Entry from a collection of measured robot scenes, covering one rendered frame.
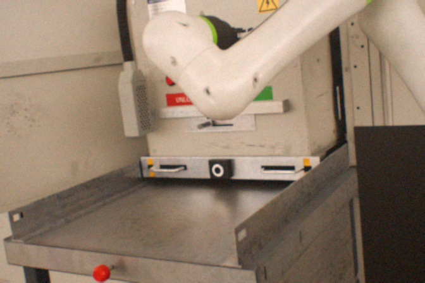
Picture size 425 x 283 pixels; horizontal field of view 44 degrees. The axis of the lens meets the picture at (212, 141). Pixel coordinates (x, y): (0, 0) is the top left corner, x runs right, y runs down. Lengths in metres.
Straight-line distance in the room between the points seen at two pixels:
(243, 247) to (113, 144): 0.86
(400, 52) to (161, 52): 0.47
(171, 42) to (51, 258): 0.53
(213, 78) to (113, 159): 0.85
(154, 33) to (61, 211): 0.57
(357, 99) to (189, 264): 0.72
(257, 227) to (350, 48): 0.66
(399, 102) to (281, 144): 0.32
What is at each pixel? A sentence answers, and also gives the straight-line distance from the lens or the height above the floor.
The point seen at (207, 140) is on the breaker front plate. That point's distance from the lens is 1.42.
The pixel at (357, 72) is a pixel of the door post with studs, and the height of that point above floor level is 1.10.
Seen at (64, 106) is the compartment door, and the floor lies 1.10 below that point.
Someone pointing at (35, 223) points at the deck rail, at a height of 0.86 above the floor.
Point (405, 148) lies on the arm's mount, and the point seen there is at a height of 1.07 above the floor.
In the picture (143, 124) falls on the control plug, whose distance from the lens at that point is 1.43.
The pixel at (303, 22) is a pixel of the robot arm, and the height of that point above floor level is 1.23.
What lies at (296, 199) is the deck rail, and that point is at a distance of 1.13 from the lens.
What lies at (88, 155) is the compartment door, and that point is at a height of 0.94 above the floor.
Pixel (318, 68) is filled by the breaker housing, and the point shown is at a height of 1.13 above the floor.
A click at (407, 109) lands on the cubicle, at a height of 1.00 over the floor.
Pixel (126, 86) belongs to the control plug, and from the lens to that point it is 1.41.
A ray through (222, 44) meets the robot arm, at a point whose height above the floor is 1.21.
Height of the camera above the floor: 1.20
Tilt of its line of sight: 10 degrees down
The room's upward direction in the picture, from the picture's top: 7 degrees counter-clockwise
